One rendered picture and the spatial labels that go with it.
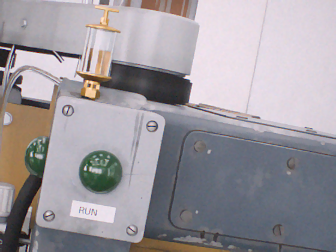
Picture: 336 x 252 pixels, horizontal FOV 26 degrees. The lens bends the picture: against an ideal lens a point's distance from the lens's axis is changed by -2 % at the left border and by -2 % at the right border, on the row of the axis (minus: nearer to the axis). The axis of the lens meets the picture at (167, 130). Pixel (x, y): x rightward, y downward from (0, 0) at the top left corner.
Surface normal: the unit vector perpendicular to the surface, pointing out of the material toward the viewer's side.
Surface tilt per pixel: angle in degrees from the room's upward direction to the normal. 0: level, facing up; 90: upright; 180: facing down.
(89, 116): 90
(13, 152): 90
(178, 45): 90
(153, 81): 90
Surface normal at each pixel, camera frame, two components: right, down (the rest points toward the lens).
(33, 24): -0.66, -0.09
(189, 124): 0.18, -0.11
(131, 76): -0.28, 0.00
